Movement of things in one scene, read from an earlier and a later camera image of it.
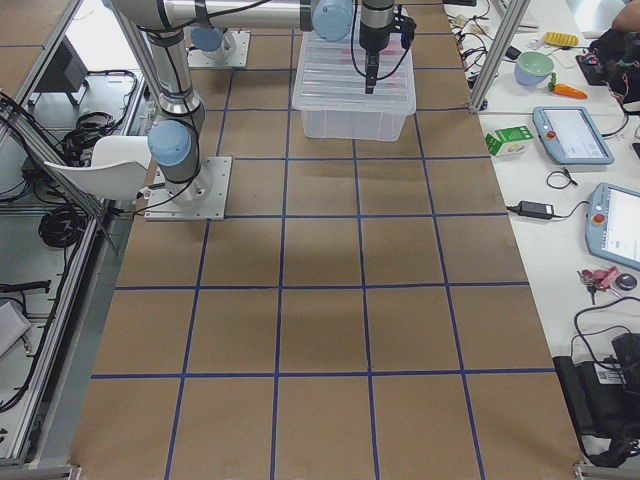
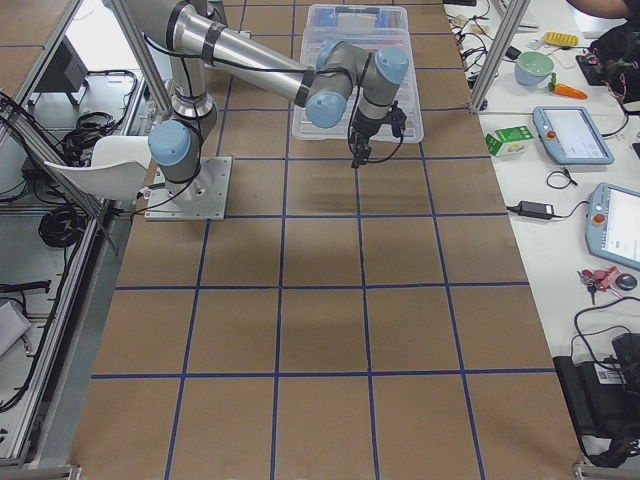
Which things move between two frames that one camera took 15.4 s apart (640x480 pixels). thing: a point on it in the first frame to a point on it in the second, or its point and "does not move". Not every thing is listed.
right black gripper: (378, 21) to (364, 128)
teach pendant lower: (612, 231) does not move
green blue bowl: (531, 68) does not move
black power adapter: (534, 210) does not move
